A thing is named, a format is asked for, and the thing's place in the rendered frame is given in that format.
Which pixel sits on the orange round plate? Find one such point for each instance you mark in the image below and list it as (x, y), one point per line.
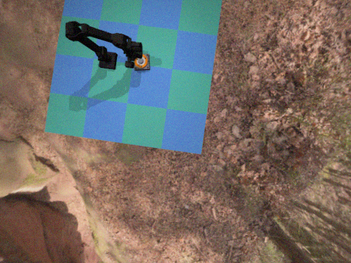
(145, 61)

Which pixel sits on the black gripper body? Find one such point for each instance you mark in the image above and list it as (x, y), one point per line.
(129, 64)

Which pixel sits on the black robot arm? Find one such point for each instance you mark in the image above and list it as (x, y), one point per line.
(74, 33)

